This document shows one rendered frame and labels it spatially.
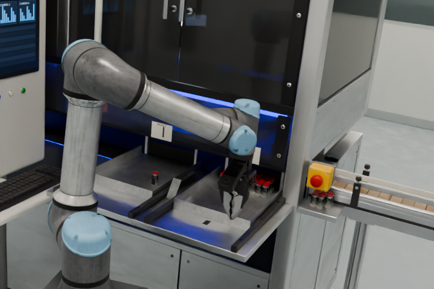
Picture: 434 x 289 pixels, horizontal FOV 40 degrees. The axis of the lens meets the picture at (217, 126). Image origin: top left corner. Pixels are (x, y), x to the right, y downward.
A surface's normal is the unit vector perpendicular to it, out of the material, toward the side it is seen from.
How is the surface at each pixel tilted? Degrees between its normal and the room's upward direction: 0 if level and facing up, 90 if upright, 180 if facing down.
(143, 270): 90
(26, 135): 90
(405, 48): 90
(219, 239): 0
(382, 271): 0
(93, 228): 7
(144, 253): 90
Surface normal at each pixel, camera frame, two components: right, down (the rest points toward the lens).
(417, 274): 0.10, -0.95
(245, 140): 0.44, 0.32
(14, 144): 0.90, 0.22
